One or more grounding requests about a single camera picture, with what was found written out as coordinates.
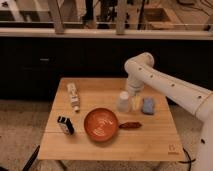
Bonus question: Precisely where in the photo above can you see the blue eraser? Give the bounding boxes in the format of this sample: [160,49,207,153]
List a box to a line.
[142,97,155,115]

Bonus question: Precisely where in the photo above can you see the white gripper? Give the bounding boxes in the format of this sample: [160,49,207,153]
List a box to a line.
[126,79,144,111]

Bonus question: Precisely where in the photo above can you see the white tube bottle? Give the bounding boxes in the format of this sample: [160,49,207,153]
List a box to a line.
[67,83,80,113]

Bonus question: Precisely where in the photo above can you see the black and white box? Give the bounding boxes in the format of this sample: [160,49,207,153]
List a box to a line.
[57,116,74,134]

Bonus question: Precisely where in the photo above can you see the black table leg bar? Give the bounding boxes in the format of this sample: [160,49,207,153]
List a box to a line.
[22,145,40,171]

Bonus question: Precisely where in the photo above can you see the orange frying pan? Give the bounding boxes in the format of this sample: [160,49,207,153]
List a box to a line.
[84,108,142,142]

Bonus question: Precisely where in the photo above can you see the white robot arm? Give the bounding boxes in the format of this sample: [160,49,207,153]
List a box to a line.
[124,52,213,171]

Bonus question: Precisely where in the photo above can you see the black cable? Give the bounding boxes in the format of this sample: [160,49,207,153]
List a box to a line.
[179,148,197,165]

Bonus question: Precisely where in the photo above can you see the dark low cabinet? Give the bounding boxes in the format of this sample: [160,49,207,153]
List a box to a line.
[0,37,213,100]

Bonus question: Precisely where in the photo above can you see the wooden table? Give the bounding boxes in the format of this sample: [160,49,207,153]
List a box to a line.
[38,78,184,161]

